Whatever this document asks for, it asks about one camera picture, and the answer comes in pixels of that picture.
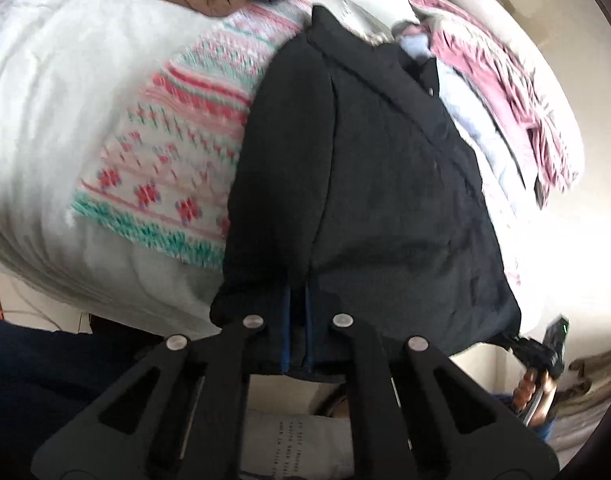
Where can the person's right hand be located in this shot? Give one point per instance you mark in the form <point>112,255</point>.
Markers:
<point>533,397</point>

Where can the olive cloth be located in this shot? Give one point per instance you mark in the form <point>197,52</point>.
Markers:
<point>590,380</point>

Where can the person's navy clothing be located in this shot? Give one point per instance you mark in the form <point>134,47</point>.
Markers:
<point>40,390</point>

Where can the grey printed cloth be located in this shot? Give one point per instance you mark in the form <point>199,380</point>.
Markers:
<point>295,445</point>

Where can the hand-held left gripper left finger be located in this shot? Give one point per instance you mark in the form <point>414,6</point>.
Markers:
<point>284,332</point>

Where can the black jacket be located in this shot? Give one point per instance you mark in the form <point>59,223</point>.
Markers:
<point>375,170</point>

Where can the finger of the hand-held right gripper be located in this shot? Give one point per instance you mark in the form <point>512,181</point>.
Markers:
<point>519,347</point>

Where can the light blue fleece blanket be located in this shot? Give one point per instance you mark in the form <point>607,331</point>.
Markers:
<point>465,105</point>

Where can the patterned knit-print blanket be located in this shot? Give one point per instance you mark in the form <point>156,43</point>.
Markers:
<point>185,160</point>

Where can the pink plaid cloth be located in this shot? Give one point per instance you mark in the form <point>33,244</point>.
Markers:
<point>505,90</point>

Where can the white cushion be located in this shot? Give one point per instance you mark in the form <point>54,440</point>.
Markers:
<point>535,45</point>

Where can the grey flat board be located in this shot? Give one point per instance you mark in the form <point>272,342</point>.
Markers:
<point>343,7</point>

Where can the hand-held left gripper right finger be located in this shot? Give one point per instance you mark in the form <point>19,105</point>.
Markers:
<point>309,332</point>

